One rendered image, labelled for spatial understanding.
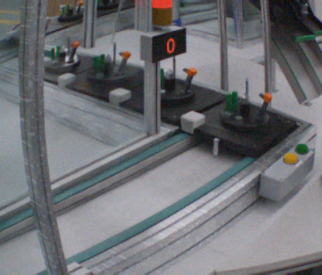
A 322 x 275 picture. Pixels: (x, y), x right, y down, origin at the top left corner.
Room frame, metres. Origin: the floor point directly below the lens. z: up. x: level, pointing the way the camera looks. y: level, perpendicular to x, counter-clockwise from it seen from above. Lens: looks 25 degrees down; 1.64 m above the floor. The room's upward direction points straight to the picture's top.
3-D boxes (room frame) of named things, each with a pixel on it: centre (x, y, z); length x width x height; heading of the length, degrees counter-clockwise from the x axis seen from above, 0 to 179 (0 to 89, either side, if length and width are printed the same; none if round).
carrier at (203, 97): (1.67, -0.02, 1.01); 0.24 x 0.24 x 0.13; 49
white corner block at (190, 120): (1.50, -0.08, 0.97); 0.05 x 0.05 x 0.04; 49
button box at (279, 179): (1.30, -0.32, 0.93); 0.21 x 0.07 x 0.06; 139
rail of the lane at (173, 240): (1.20, -0.15, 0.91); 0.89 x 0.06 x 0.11; 139
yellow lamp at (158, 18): (1.44, 0.00, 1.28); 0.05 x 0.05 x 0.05
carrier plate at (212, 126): (1.51, -0.22, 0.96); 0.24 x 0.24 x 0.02; 49
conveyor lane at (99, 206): (1.30, 0.00, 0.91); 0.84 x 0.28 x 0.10; 139
